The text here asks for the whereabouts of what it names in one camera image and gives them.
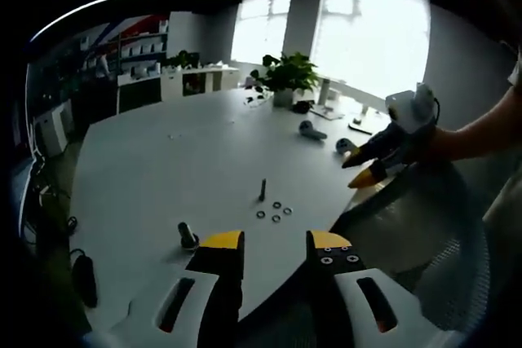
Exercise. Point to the white cylindrical container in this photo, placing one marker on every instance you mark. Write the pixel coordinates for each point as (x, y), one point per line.
(324, 91)

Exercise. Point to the white shelving with bins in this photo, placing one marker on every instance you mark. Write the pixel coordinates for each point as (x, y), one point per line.
(138, 48)

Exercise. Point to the small potted plant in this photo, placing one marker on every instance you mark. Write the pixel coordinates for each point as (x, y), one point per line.
(181, 58)

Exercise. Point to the large green potted plant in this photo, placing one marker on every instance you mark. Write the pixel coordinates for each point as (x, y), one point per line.
(291, 73)

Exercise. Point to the low white cabinet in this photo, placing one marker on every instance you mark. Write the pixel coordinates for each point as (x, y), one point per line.
(171, 83)

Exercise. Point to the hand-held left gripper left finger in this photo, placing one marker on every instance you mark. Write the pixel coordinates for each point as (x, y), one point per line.
(220, 266)

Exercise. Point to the thin threaded stud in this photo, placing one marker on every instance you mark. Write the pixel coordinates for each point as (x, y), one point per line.
(263, 190)

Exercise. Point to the thick threaded stud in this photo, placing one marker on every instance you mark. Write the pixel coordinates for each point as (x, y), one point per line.
(184, 230)

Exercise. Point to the white office desk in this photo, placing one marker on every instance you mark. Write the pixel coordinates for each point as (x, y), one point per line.
(136, 79)

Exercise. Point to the grey mesh office chair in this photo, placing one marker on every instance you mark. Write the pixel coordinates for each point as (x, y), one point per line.
(428, 221)

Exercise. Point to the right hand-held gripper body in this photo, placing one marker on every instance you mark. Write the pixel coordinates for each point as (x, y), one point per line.
(412, 109)

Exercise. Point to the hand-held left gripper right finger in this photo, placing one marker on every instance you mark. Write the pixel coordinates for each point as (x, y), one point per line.
(330, 258)

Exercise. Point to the black round device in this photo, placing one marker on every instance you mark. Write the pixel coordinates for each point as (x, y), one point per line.
(302, 107)

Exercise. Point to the black oval device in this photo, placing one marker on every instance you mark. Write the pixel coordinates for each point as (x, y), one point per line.
(85, 283)

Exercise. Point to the person's shirt sleeve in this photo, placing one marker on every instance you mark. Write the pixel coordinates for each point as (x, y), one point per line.
(516, 67)

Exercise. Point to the person's right hand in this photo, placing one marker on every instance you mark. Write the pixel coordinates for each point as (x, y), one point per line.
(430, 146)

